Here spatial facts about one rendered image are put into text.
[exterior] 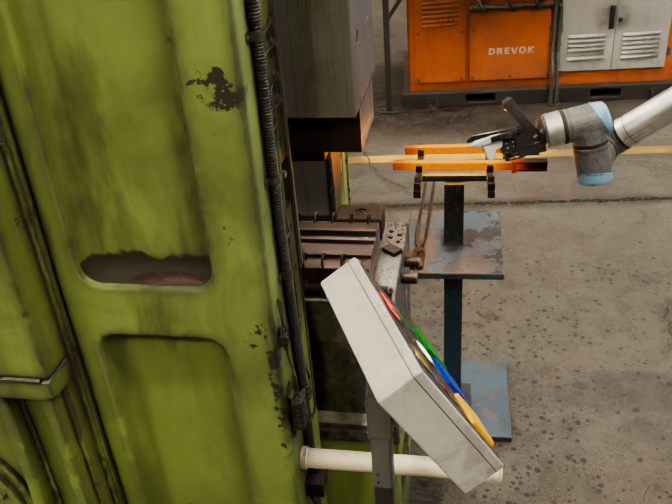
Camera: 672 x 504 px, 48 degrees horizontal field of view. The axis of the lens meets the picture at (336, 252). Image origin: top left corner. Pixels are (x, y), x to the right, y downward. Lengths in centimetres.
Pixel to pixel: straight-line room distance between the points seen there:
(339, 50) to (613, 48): 419
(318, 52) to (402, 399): 70
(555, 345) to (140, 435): 181
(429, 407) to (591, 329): 214
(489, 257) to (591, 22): 331
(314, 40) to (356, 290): 49
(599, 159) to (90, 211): 129
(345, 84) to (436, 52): 390
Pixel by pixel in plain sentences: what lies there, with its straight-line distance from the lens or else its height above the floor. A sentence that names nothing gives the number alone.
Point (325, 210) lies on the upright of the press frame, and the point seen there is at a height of 94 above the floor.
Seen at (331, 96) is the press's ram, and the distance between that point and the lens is 151.
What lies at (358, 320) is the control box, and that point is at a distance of 125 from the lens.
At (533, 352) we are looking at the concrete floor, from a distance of 309.
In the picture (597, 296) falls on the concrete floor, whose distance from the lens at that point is 344.
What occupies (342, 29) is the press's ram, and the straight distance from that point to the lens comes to 147.
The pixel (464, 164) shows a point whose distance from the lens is 232.
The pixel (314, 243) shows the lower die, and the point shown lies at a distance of 184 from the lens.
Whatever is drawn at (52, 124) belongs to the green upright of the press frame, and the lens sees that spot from 148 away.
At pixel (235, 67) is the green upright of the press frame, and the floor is 155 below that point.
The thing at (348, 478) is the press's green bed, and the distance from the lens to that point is 216.
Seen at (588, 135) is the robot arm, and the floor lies 112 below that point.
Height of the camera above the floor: 191
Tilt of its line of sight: 31 degrees down
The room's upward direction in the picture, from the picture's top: 5 degrees counter-clockwise
